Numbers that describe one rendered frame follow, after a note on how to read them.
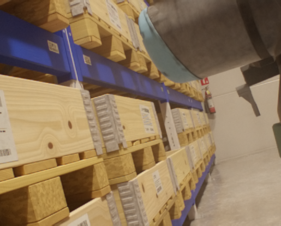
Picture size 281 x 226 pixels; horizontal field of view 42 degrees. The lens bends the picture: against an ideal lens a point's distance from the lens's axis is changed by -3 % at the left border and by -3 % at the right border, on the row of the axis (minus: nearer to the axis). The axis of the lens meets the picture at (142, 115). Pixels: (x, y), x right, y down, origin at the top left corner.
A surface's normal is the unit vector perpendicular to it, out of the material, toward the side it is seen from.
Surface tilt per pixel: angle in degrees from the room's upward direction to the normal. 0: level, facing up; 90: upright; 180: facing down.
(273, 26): 125
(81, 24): 90
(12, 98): 90
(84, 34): 90
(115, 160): 90
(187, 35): 100
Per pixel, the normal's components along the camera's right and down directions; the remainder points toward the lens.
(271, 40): -0.09, 0.78
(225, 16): -0.45, 0.15
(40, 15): -0.24, 0.00
